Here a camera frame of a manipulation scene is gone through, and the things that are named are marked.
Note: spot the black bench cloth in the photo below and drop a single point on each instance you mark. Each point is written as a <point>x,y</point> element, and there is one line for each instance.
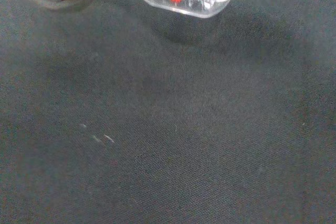
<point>168,119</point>

